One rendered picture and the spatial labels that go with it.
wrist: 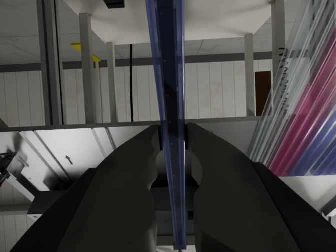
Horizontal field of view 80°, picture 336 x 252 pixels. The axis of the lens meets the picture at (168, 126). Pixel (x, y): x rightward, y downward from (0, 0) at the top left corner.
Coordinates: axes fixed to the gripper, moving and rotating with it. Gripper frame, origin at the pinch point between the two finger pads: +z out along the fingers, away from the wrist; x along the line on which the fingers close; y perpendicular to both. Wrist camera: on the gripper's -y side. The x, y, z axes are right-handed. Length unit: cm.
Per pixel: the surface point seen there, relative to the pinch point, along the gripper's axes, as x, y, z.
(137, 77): -62, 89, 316
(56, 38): -33, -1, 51
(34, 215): -26.7, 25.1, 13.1
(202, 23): 12, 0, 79
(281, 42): 35, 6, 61
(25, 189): -30.4, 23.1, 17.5
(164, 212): -2.7, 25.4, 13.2
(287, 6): 108, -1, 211
